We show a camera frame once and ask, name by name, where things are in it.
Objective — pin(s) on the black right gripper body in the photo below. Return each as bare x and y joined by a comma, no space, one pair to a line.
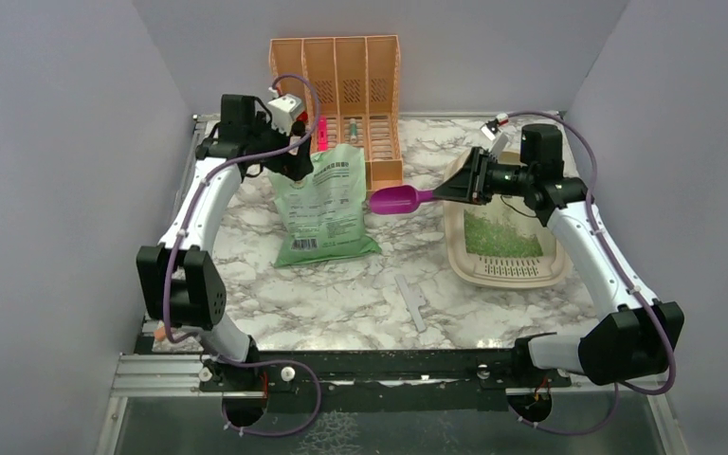
497,178

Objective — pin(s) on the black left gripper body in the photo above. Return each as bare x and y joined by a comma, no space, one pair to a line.
271,141

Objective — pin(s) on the green litter bag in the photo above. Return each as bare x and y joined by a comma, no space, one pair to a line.
323,214

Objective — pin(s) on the beige litter box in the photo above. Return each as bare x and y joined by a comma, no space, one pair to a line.
502,245

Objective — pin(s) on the purple litter scoop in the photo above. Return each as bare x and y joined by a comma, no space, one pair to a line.
398,200

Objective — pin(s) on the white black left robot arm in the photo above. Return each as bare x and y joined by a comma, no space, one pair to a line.
180,283

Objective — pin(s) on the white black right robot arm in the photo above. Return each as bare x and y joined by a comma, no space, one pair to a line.
636,333

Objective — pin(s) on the red and black stamp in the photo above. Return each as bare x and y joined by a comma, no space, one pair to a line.
299,128

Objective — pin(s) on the green white glue stick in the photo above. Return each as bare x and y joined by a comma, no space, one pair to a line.
353,130

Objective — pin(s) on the orange plastic file organizer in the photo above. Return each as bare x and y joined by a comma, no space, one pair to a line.
354,77

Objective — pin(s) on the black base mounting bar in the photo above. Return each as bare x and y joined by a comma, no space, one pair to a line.
343,381

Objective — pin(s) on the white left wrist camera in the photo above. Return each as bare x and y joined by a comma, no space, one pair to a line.
284,110

